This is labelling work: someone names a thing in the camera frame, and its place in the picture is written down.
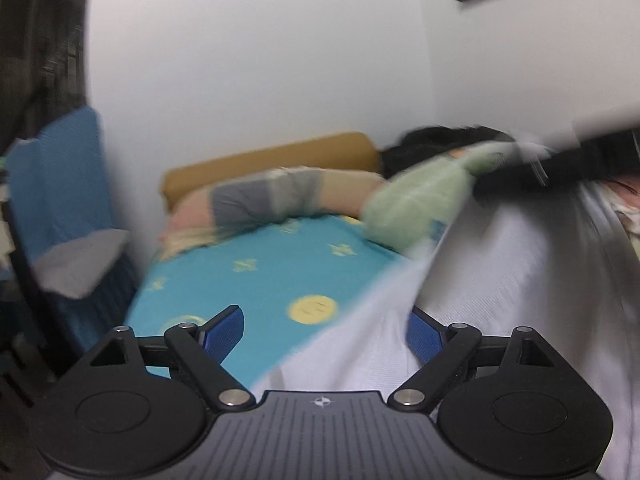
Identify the white t-shirt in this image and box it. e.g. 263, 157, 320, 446
249, 104, 640, 480

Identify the teal smiley bed sheet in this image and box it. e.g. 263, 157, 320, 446
127, 217, 433, 396

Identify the colour block pillow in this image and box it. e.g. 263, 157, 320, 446
160, 167, 385, 261

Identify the green dinosaur fleece blanket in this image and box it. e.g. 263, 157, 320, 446
361, 141, 520, 255

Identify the grey seat cushion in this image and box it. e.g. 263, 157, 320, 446
32, 229, 129, 299

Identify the blue covered chair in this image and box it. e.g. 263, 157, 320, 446
6, 106, 138, 353

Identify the mustard yellow headboard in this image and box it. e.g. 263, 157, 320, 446
160, 132, 382, 212

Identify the dark window grille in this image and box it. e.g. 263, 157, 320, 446
0, 0, 88, 152

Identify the black garment by wall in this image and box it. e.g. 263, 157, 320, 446
380, 126, 514, 179

